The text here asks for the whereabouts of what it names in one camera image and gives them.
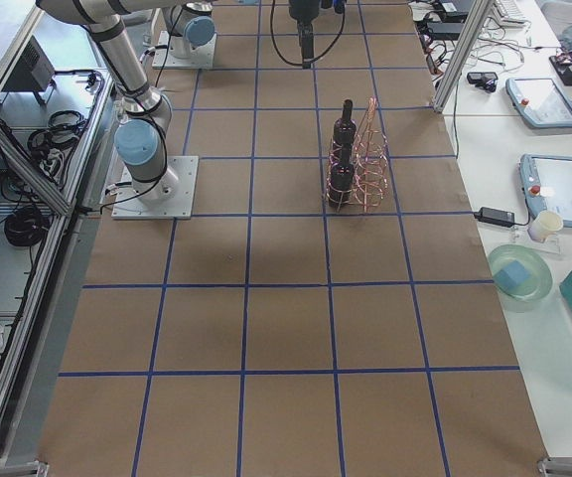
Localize copper wire wine basket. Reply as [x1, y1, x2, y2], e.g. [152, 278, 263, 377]
[326, 97, 388, 213]

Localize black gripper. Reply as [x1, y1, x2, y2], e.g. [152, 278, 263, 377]
[288, 0, 321, 69]

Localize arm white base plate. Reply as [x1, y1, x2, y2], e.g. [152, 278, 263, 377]
[152, 30, 217, 70]
[111, 156, 199, 220]

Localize blue foam block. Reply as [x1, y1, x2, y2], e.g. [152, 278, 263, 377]
[494, 260, 531, 292]

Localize aluminium frame post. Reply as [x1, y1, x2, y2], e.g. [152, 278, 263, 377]
[432, 0, 493, 113]

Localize white paper cup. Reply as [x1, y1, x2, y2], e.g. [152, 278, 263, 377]
[527, 210, 564, 242]

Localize blue teach pendant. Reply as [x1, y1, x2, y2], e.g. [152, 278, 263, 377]
[519, 154, 572, 228]
[504, 78, 572, 129]

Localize black power adapter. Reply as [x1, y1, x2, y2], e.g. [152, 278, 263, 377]
[474, 207, 515, 228]

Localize black power brick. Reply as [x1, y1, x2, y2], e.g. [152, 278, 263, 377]
[424, 22, 465, 41]

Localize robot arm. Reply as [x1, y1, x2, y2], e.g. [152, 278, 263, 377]
[36, 1, 178, 203]
[152, 1, 322, 72]

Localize dark wine bottle in basket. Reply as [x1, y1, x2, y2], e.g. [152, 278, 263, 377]
[333, 99, 357, 149]

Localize green glass bowl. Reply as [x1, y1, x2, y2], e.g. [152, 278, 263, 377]
[488, 244, 553, 302]

